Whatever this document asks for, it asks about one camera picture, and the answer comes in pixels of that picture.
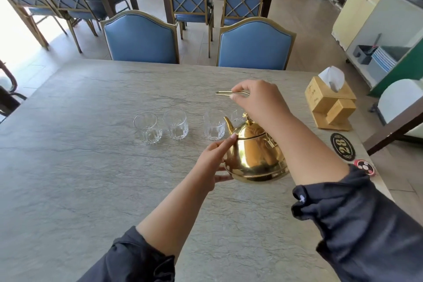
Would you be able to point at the person's right hand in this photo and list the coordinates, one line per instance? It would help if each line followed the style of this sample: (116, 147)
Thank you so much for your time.
(266, 103)

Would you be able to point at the person's left hand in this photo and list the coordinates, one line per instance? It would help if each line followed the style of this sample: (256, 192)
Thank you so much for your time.
(206, 168)

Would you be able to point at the person's left thumb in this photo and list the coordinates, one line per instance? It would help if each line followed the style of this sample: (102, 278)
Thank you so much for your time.
(224, 178)

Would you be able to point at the person's right thumb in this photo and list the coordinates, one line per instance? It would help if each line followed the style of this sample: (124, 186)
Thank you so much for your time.
(240, 100)

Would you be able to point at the golden metal teapot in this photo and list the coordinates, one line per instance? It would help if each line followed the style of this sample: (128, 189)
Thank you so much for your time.
(254, 154)

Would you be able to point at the person's left forearm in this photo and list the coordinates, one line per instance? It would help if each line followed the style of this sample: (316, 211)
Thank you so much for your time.
(171, 215)

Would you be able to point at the person's right forearm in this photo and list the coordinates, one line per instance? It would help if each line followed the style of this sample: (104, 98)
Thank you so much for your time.
(307, 153)

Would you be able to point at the clear drinking glass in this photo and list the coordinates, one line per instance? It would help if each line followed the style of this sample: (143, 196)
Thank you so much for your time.
(214, 126)
(176, 125)
(148, 130)
(236, 118)

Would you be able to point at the blue padded chair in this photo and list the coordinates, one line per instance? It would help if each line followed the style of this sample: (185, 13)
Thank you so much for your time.
(254, 47)
(140, 39)

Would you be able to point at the wooden tissue box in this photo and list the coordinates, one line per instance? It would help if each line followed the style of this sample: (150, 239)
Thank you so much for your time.
(327, 103)

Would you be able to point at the white tissue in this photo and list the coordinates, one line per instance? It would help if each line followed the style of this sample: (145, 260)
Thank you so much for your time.
(332, 77)

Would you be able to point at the round black table sticker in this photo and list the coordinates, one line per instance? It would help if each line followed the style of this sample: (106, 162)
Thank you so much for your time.
(343, 147)

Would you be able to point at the black plastic bin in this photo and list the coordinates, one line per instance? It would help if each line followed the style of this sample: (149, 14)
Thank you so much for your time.
(363, 54)

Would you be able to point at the round red black sticker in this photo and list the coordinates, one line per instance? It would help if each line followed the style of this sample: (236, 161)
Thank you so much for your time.
(364, 167)

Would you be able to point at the cream cabinet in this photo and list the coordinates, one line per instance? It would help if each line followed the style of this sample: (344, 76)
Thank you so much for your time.
(355, 11)

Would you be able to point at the stack of white plates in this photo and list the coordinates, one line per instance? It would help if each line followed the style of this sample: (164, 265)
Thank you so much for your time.
(385, 59)

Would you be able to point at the white round back chair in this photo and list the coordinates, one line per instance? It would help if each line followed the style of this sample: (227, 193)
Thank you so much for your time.
(398, 100)

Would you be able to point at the white service counter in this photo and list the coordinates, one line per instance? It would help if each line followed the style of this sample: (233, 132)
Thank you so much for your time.
(393, 17)

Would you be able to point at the black frame chair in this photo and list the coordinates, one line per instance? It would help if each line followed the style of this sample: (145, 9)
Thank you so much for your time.
(8, 97)

